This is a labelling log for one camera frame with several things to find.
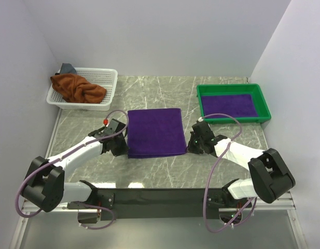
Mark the grey towel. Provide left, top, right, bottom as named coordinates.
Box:
left=55, top=63, right=77, bottom=75

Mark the purple cable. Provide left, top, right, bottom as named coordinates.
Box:
left=198, top=113, right=256, bottom=233
left=15, top=109, right=129, bottom=230

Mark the aluminium frame rail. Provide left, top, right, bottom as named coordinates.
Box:
left=10, top=193, right=307, bottom=248

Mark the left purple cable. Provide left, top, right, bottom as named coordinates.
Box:
left=15, top=109, right=129, bottom=230

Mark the black base beam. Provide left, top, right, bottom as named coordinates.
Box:
left=66, top=187, right=243, bottom=225

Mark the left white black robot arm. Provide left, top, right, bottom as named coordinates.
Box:
left=20, top=119, right=128, bottom=212

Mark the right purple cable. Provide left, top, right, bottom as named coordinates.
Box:
left=198, top=113, right=256, bottom=233

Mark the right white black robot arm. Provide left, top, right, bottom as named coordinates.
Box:
left=187, top=121, right=296, bottom=207

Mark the folded purple towel in tray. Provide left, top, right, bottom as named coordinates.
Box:
left=201, top=94, right=258, bottom=118

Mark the orange brown towel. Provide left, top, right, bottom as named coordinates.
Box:
left=50, top=74, right=107, bottom=104

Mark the purple towel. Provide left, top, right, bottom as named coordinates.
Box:
left=128, top=108, right=187, bottom=159
left=201, top=94, right=258, bottom=118

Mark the white plastic basket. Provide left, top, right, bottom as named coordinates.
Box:
left=46, top=67, right=118, bottom=111

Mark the green plastic tray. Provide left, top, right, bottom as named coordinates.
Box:
left=197, top=84, right=271, bottom=124

